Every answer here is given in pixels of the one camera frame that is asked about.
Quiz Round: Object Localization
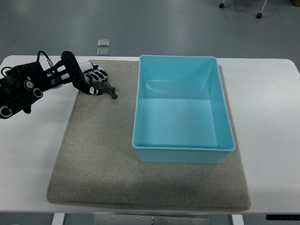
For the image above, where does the beige felt mat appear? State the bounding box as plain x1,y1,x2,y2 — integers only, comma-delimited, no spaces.
46,60,251,211

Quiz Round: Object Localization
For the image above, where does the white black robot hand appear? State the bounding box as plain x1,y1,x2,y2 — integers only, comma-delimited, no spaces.
79,61,108,95

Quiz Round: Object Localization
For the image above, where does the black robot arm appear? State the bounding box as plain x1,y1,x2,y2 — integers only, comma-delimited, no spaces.
0,51,98,119

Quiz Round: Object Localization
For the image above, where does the black table control panel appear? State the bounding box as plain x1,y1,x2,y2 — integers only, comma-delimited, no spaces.
266,214,300,221

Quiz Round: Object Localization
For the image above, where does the lower metal floor plate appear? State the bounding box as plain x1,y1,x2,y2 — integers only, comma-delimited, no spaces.
97,48,110,56

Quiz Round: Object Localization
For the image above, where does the caster wheel chair base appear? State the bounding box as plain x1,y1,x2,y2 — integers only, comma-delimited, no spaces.
219,0,269,19

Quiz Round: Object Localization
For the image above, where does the metal floor plate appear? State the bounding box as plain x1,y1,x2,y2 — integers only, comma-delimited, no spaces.
97,48,110,56
97,39,110,47

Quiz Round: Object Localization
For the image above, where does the upper metal floor plate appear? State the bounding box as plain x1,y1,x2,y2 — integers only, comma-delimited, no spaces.
97,39,110,47

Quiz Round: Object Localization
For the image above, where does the metal table frame bracket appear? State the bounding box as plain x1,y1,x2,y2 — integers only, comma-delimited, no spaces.
93,214,211,225

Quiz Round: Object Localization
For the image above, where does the brown hippo toy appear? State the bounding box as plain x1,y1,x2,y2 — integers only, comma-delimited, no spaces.
89,78,118,99

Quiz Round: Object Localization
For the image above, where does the blue plastic box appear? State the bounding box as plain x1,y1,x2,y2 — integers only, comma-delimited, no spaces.
132,55,236,164

